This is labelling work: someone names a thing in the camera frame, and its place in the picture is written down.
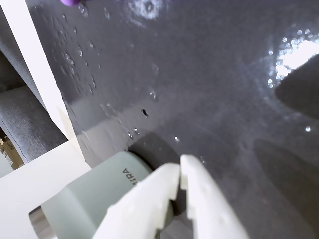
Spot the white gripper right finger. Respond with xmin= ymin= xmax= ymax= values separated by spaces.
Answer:
xmin=179 ymin=154 xmax=250 ymax=239

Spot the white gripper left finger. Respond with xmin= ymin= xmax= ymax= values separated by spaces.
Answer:
xmin=92 ymin=163 xmax=180 ymax=239

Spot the pale green cup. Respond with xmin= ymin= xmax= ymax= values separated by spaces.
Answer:
xmin=28 ymin=151 xmax=175 ymax=239

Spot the cardboard box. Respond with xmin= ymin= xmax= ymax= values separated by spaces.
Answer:
xmin=0 ymin=135 xmax=25 ymax=171

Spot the grey fabric sofa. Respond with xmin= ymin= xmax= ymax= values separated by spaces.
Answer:
xmin=0 ymin=11 xmax=68 ymax=164

